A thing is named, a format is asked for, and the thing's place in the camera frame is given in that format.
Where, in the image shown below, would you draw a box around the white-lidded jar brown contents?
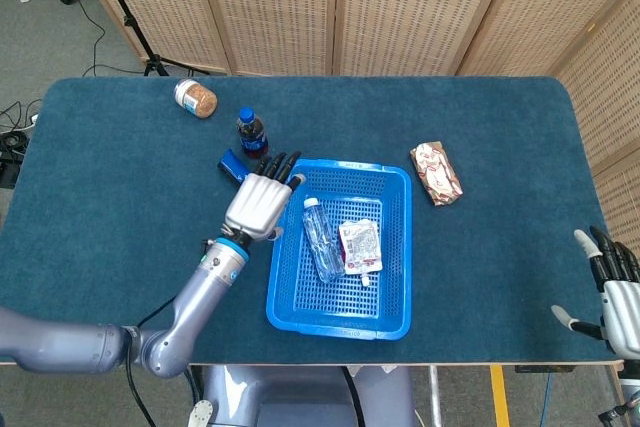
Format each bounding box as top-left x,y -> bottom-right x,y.
173,78 -> 219,120

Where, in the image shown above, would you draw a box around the woven wicker folding screen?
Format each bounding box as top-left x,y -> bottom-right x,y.
69,0 -> 640,253

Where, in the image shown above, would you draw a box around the teal table mat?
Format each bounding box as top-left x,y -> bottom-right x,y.
0,75 -> 624,366

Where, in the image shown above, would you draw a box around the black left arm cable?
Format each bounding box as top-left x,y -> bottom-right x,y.
123,295 -> 202,427

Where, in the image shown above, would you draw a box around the clear plastic water bottle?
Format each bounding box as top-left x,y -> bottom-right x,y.
301,196 -> 347,284

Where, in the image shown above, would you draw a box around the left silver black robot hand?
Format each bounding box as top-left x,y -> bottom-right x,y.
223,150 -> 307,243

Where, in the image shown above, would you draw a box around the silver robot torso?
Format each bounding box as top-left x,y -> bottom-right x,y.
187,364 -> 419,427

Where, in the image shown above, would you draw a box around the red white snack package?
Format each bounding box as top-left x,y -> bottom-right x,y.
409,140 -> 464,207

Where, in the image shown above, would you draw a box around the thin black tripod cable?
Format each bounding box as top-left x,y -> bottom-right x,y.
69,0 -> 151,78

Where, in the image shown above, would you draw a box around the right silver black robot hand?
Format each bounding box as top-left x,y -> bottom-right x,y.
551,224 -> 640,356

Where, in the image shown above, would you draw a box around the tangled black floor cables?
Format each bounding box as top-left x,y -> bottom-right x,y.
0,99 -> 44,189

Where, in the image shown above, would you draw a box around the Pepsi cola bottle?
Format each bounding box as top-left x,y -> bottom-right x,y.
235,106 -> 270,160

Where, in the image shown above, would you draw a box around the blue plastic mesh basket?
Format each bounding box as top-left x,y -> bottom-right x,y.
265,158 -> 414,342

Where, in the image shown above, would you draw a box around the blue snack packet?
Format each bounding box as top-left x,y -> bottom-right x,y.
216,147 -> 252,184

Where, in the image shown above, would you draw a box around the pink white drink pouch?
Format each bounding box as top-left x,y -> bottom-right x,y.
338,218 -> 384,287

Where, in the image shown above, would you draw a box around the black tripod stand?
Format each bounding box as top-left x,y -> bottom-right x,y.
57,0 -> 211,77

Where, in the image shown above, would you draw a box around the metal table leg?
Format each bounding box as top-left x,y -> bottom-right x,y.
427,365 -> 444,427

